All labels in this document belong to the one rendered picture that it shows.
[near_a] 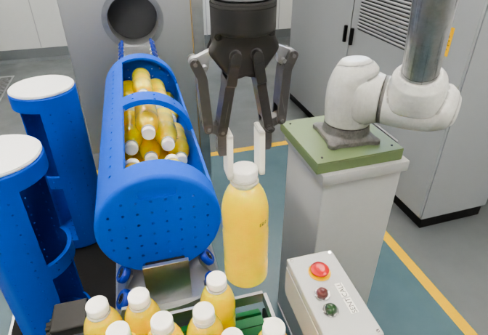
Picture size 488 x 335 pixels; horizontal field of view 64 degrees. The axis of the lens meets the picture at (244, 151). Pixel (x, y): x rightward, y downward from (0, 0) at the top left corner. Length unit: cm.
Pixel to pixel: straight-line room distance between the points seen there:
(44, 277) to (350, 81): 126
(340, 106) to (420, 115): 23
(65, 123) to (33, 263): 67
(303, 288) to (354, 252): 82
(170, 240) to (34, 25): 529
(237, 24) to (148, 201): 53
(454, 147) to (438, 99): 126
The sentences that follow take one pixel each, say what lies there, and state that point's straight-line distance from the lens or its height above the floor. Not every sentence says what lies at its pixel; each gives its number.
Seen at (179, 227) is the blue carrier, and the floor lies 108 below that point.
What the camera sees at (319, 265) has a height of 111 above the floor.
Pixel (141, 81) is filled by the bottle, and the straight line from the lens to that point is 145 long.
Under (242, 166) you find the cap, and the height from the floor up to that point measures 139.
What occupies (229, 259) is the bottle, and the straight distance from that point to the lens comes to 62.
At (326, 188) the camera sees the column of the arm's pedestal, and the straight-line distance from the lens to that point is 129.
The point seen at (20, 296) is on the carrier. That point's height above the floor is 52.
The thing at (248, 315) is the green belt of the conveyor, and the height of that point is 90.
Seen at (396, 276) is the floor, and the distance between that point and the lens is 239.
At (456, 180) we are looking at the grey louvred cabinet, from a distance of 264.
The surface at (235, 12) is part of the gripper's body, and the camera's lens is 43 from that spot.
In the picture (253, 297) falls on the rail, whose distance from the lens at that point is 92.
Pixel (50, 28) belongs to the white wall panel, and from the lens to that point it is 603.
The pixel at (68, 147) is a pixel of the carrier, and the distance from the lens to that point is 199.
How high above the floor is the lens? 170
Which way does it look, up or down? 32 degrees down
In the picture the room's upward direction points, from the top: straight up
